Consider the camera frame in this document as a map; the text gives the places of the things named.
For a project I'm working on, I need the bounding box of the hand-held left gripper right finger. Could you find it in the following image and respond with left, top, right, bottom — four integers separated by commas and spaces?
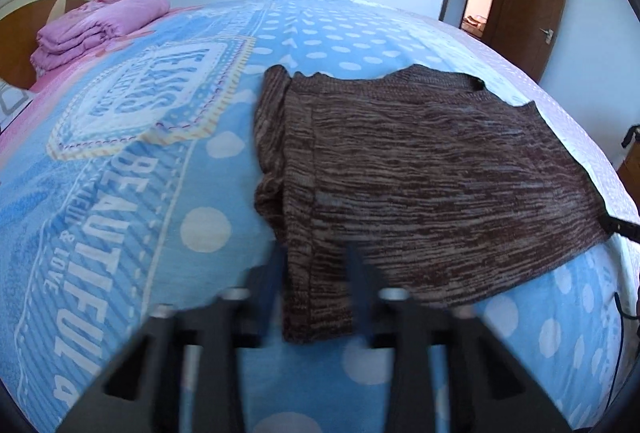
345, 243, 572, 433

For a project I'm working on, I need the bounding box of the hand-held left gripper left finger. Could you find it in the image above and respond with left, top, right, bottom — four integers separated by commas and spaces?
55, 263, 281, 433

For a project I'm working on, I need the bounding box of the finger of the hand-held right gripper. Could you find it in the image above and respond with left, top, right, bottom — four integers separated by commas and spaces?
600, 213, 640, 245

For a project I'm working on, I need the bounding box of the brown knitted sweater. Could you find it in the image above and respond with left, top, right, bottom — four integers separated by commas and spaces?
252, 64, 613, 345

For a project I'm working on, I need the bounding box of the wooden cabinet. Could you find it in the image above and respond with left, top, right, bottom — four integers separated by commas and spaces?
616, 157, 640, 220

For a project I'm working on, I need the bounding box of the bed with printed sheet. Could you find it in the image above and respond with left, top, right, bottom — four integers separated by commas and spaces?
0, 0, 640, 433

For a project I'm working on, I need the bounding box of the brown wooden door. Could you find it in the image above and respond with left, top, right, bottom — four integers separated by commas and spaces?
487, 0, 572, 82

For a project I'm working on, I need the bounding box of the grey patterned pillow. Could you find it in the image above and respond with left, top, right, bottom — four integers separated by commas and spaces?
0, 79, 37, 136

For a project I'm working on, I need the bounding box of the folded pink blanket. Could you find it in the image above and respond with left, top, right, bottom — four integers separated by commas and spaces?
30, 0, 172, 72

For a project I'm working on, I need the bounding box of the cream and wood headboard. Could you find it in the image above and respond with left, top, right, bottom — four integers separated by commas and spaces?
0, 0, 105, 92

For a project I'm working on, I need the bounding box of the black cable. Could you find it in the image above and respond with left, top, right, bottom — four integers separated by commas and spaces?
606, 292, 640, 416

